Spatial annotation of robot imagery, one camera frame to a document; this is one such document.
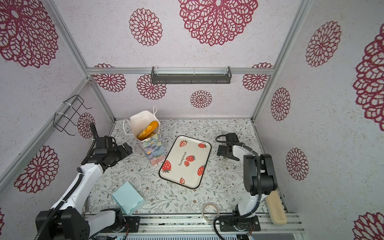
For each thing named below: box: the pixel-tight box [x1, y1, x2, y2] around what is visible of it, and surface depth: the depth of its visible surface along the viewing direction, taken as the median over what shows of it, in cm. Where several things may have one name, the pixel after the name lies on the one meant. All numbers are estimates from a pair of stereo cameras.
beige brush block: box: [265, 189, 287, 225], surface depth 76 cm
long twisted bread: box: [137, 120, 159, 141], surface depth 87 cm
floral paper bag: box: [130, 110, 167, 166], surface depth 89 cm
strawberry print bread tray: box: [158, 135, 212, 189], surface depth 97 cm
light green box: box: [111, 181, 146, 215], surface depth 82 cm
